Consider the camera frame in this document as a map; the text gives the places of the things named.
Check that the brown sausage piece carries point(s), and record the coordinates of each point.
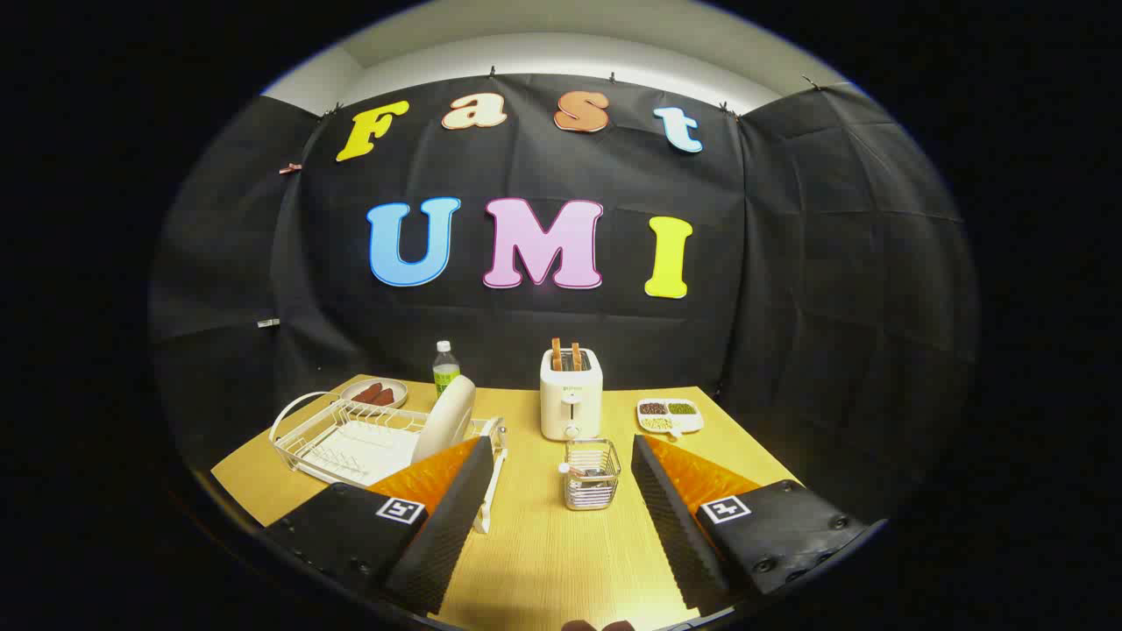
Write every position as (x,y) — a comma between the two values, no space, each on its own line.
(367,393)
(384,398)

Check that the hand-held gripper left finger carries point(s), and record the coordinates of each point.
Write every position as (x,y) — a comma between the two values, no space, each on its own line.
(445,536)

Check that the white round plate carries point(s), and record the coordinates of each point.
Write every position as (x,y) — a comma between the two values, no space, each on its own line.
(447,416)

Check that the small grey dish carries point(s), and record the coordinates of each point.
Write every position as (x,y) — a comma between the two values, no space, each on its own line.
(396,386)

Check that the white toaster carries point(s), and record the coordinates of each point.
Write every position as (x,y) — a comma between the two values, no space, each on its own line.
(570,403)

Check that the green label drink bottle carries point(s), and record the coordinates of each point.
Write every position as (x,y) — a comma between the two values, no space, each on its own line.
(445,372)

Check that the white divided bean tray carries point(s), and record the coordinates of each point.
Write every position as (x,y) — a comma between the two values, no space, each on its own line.
(692,422)

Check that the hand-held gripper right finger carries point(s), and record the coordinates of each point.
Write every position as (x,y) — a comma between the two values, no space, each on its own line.
(677,528)

